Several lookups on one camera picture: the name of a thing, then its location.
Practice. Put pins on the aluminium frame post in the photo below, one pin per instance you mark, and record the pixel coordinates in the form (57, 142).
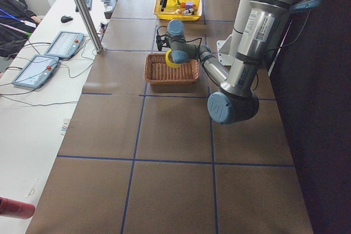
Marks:
(88, 22)

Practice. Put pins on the teach pendant tablet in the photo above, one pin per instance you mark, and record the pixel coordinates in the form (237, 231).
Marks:
(36, 72)
(65, 45)

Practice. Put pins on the yellow plastic basket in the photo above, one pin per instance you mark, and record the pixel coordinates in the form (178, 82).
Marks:
(166, 13)

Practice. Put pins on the black computer mouse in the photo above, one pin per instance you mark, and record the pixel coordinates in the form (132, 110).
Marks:
(64, 19)

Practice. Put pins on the toy croissant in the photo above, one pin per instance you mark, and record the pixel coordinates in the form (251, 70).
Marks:
(178, 11)

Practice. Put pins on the white mounting pillar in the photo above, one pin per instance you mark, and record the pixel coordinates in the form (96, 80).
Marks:
(227, 49)

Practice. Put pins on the seated person dark jacket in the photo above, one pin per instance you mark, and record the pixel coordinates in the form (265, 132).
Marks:
(17, 22)

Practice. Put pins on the panda toy figure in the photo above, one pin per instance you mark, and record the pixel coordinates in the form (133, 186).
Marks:
(188, 11)

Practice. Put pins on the yellow tape roll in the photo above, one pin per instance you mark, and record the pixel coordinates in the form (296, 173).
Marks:
(169, 61)

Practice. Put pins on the far teach pendant tablet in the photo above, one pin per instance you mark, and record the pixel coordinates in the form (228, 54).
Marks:
(65, 45)

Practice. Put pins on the purple foam block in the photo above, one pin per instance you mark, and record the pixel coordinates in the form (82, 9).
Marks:
(189, 5)

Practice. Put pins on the toy carrot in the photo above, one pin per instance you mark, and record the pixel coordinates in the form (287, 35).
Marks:
(180, 4)

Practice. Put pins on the brown wicker basket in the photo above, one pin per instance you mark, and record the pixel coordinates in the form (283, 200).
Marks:
(158, 72)

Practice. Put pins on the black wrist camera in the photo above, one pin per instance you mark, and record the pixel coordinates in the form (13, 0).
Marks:
(162, 40)

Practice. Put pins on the near teach pendant tablet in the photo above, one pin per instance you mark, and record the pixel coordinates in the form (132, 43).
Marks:
(36, 72)

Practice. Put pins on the red cylinder bottle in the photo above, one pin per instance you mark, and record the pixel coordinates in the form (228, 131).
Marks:
(16, 209)

